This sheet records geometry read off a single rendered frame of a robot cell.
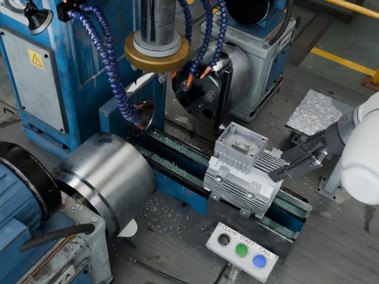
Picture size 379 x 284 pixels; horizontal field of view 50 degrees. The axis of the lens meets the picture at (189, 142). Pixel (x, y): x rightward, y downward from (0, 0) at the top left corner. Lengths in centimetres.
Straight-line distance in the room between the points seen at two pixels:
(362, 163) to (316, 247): 79
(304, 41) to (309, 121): 229
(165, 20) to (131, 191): 45
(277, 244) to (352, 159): 65
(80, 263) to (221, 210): 51
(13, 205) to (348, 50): 353
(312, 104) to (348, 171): 106
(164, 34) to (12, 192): 55
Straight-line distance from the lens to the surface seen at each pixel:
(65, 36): 114
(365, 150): 68
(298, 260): 138
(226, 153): 115
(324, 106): 173
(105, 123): 125
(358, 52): 403
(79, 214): 97
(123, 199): 105
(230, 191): 118
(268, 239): 129
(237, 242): 105
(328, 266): 141
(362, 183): 68
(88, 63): 126
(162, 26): 107
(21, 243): 80
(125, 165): 106
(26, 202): 81
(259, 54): 152
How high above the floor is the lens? 196
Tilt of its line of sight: 46 degrees down
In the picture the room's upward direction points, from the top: 7 degrees clockwise
